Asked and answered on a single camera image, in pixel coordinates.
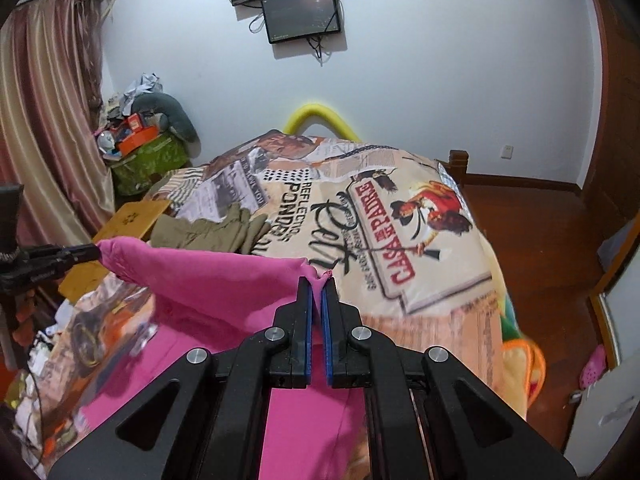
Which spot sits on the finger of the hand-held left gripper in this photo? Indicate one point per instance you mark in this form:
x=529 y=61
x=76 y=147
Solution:
x=65 y=252

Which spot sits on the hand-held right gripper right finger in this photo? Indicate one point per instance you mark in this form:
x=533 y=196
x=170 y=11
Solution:
x=327 y=330

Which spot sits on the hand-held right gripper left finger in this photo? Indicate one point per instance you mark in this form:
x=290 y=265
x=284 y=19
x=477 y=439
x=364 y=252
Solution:
x=307 y=330

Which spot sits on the pink pants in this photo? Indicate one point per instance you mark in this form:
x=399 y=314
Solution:
x=210 y=290

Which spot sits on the khaki pants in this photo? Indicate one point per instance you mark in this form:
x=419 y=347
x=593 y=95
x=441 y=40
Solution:
x=210 y=235

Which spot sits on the printed blanket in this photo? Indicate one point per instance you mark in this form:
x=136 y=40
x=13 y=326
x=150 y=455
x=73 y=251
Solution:
x=425 y=310

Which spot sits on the striped pink beige curtain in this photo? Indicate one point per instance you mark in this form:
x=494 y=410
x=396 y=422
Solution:
x=45 y=110

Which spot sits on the green fabric bag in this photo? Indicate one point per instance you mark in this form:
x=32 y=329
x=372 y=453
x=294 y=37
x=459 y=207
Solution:
x=150 y=165

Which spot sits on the orange box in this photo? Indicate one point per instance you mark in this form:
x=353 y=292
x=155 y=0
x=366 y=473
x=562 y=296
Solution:
x=137 y=140

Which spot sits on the grey-blue crumpled cloth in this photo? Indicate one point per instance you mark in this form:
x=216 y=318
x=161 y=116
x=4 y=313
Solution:
x=142 y=85

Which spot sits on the orange green plush toy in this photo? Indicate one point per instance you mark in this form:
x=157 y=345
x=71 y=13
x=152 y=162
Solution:
x=525 y=360

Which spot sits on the wooden bedpost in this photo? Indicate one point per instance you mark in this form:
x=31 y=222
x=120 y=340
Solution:
x=457 y=165

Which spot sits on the yellow foam tube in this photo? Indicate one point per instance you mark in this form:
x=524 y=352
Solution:
x=305 y=110

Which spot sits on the pink clog shoe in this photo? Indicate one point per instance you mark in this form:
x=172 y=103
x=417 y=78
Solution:
x=592 y=365

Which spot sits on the white cabinet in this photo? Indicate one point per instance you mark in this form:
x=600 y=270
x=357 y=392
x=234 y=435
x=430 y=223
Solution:
x=610 y=385

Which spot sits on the brown wooden wardrobe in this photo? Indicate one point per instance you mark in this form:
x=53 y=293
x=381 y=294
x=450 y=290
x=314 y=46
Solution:
x=617 y=110

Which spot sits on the white wall outlet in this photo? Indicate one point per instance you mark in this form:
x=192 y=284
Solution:
x=507 y=151

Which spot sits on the small black wall monitor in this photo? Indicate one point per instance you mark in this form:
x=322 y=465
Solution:
x=302 y=12

